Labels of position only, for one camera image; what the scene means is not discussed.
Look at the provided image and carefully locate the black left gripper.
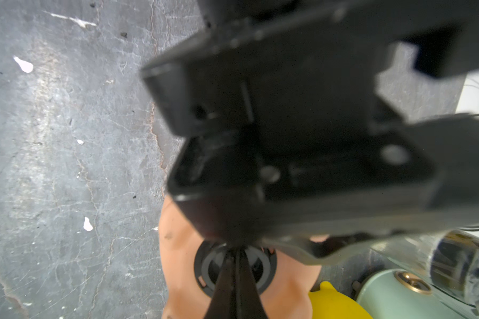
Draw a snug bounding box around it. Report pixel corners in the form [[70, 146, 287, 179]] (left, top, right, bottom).
[[140, 1, 479, 265]]

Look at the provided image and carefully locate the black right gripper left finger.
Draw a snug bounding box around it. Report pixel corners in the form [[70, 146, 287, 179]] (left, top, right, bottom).
[[204, 250, 237, 319]]

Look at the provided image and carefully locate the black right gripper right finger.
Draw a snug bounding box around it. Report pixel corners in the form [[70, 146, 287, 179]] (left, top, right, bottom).
[[237, 249, 267, 319]]

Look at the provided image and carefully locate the pink piggy bank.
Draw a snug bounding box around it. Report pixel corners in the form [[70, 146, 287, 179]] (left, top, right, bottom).
[[158, 196, 321, 318]]

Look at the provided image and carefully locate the black round plug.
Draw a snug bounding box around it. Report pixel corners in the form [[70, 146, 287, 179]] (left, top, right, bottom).
[[194, 241, 277, 297]]

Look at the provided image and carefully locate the yellow piggy bank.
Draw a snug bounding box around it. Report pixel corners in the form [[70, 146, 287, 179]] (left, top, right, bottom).
[[309, 281, 372, 319]]

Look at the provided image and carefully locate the mint green toaster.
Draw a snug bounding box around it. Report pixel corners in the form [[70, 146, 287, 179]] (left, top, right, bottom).
[[352, 268, 479, 318]]

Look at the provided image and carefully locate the glass sugar jar with spoon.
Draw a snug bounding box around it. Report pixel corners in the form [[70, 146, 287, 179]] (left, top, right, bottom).
[[371, 230, 479, 305]]

